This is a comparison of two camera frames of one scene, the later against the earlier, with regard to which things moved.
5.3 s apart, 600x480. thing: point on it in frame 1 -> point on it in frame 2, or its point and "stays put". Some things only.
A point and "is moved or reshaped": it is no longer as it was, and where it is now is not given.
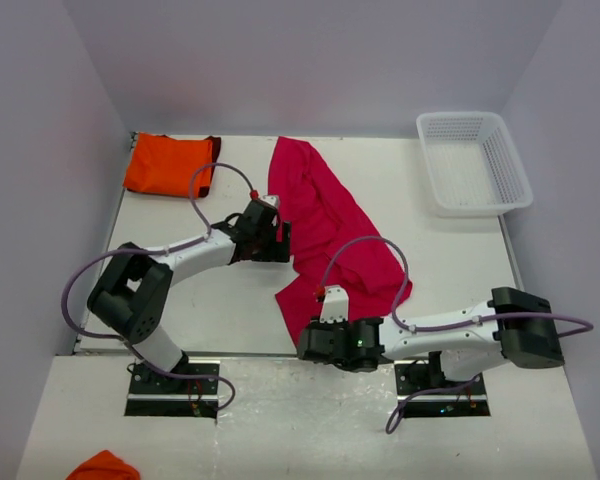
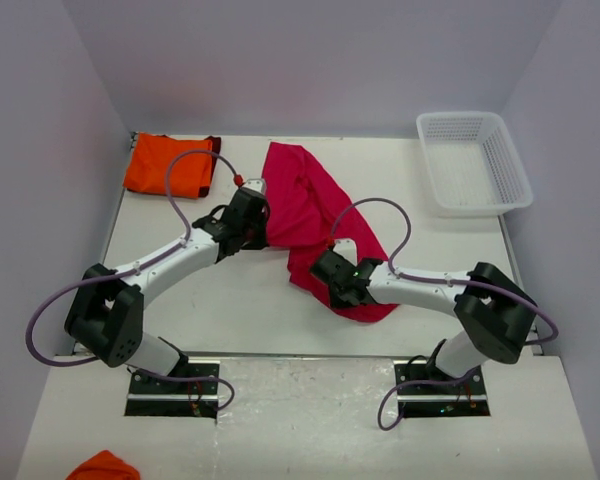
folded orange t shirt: [165, 165] stays put
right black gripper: [326, 325] -> [337, 302]
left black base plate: [154, 395] stays put
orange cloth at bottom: [104, 466] stays put
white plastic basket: [472, 164] stays put
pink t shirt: [327, 242] is moved or reshaped
